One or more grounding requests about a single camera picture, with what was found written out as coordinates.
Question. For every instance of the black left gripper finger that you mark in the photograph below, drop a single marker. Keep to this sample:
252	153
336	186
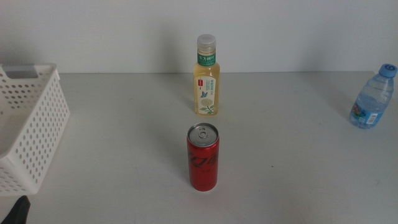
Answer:
18	213

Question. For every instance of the red soda can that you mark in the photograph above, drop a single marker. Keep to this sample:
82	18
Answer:
202	168

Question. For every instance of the yellow tea bottle green label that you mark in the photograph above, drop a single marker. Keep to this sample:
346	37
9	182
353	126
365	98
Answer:
206	93

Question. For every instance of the clear water bottle blue cap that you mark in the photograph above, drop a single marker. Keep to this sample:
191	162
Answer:
371	102

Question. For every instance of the white perforated plastic basket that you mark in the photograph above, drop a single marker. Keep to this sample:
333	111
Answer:
53	69

